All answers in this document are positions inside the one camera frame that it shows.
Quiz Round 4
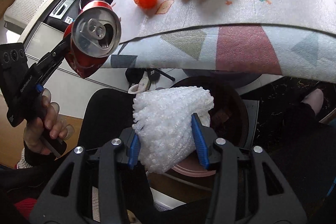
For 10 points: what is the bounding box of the left hand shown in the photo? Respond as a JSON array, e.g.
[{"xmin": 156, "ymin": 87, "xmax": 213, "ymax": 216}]
[{"xmin": 23, "ymin": 89, "xmax": 75, "ymax": 155}]

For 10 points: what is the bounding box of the crushed red soda can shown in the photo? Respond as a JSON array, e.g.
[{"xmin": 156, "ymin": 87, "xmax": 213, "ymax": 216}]
[{"xmin": 64, "ymin": 0, "xmax": 121, "ymax": 79}]

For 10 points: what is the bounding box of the washing machine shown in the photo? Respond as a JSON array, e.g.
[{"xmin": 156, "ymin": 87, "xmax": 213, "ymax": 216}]
[{"xmin": 45, "ymin": 0, "xmax": 112, "ymax": 32}]

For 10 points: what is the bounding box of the white slipper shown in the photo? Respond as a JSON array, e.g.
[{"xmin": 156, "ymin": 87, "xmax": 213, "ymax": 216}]
[{"xmin": 127, "ymin": 77, "xmax": 151, "ymax": 94}]

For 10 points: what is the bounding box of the white foam net wrap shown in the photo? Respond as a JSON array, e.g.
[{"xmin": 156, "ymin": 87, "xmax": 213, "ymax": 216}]
[{"xmin": 132, "ymin": 86, "xmax": 214, "ymax": 173}]

